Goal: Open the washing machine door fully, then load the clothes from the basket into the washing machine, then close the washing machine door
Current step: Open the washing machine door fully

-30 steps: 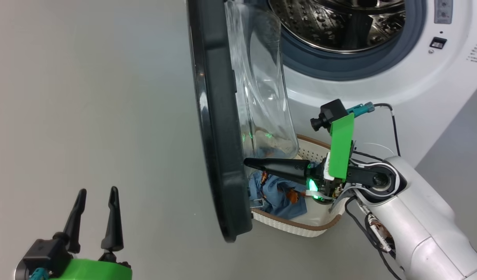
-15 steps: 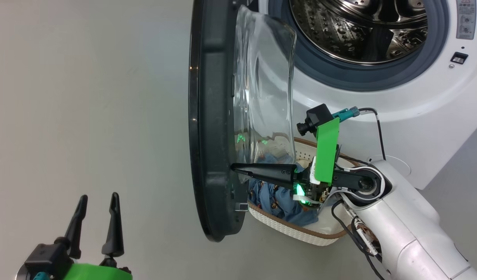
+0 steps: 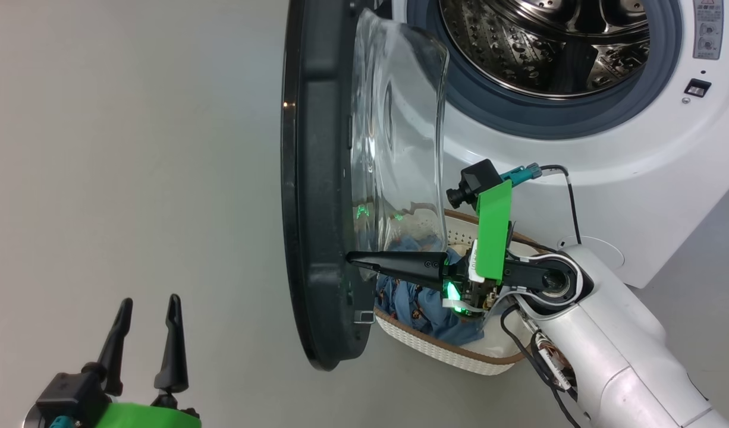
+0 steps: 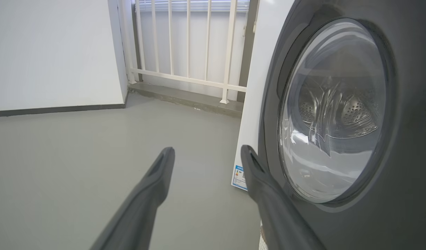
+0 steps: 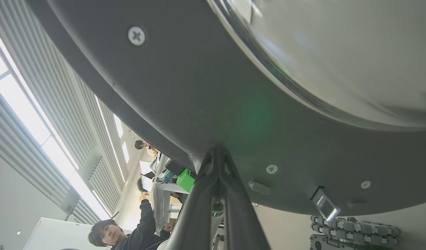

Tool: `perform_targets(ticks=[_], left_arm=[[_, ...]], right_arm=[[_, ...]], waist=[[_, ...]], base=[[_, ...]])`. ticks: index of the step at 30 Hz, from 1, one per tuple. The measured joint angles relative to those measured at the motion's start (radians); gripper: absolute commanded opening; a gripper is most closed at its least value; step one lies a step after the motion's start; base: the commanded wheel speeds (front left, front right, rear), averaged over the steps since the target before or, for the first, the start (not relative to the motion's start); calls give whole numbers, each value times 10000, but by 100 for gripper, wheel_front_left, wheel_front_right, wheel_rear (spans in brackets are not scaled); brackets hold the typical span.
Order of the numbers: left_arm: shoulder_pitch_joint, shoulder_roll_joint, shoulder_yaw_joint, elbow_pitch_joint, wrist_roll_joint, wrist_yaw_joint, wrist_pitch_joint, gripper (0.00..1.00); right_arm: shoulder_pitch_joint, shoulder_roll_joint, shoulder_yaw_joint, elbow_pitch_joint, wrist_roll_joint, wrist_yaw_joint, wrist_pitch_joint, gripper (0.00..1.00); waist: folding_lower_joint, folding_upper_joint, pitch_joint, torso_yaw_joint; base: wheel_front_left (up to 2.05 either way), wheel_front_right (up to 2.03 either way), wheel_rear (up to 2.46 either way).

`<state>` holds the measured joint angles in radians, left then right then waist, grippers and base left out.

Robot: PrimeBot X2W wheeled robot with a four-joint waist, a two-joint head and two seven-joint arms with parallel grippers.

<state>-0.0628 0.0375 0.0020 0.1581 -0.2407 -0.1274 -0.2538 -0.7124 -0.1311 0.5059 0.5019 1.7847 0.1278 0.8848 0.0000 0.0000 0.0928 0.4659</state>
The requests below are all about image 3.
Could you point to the round white filter cover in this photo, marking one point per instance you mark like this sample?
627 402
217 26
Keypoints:
605 252

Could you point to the teal right camera connector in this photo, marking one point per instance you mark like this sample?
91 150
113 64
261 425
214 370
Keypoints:
522 173

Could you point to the stainless steel washing machine drum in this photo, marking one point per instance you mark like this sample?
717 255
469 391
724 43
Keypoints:
519 47

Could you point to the teal camera connector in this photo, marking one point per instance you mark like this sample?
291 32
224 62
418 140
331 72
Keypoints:
62 422
522 173

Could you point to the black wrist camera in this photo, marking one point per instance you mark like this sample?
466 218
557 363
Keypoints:
67 392
474 181

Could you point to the black round glass washer door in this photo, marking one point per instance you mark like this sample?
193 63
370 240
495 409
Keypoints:
317 178

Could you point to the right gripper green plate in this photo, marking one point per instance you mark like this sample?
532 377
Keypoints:
492 238

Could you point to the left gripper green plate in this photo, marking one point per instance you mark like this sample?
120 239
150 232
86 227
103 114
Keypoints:
144 416

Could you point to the blue bear-print shirt cream collar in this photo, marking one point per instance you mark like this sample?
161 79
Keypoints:
453 327

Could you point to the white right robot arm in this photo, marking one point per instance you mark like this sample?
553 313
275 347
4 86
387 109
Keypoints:
614 345

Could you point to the teal left camera connector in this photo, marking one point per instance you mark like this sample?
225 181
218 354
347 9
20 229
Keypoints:
62 422

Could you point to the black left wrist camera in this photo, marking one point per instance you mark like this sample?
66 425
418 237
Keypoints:
67 392

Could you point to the grey warning label strip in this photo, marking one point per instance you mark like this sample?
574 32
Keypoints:
708 32

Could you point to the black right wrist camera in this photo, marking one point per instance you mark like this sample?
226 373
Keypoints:
474 181

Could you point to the grey rubber door gasket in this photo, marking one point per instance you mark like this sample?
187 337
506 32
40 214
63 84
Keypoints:
489 110

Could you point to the cream laundry basket brown rim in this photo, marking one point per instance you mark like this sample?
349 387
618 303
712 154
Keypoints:
453 353

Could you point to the white front-load washing machine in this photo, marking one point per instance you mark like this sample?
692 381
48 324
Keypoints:
638 196

